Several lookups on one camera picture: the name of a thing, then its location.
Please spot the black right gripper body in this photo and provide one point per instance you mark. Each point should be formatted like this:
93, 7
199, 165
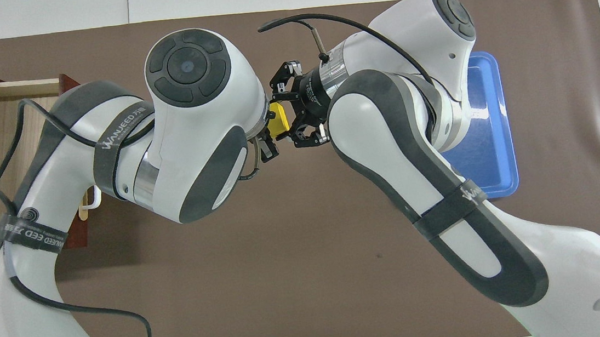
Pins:
312, 98

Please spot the yellow cube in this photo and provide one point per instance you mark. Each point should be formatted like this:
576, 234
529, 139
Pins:
279, 121

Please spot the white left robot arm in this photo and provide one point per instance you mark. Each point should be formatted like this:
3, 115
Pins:
190, 118

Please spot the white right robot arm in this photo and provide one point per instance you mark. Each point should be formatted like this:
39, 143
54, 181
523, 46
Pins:
385, 138

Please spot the brown table mat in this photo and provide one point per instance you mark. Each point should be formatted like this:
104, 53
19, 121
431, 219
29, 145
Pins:
285, 247

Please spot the blue plastic tray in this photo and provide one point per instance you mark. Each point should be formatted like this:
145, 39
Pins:
495, 133

